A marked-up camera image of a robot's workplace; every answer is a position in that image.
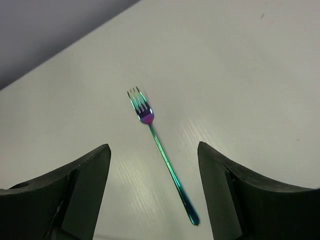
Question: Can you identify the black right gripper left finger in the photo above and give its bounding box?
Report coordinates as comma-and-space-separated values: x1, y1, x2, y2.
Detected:
0, 144, 111, 240

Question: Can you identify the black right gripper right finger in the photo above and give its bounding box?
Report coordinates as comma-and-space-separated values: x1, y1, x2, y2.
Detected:
197, 142, 320, 240

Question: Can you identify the iridescent rainbow metal fork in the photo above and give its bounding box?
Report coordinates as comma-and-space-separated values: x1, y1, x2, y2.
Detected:
127, 86, 200, 226

